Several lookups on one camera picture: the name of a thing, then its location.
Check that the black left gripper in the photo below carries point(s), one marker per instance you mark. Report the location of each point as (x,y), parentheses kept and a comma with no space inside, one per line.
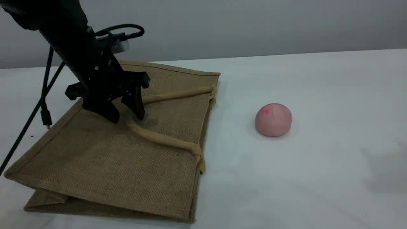
(105,84)

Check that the brown jute tote bag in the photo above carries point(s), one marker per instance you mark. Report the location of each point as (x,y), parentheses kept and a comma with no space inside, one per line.
(133,159)

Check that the pink peach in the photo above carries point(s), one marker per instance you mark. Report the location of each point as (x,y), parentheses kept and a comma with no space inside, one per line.
(273,120)

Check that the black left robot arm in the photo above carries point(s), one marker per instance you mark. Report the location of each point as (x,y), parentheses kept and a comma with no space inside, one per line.
(60,28)

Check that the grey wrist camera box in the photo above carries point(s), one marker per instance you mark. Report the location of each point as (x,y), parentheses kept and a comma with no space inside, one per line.
(119,46)

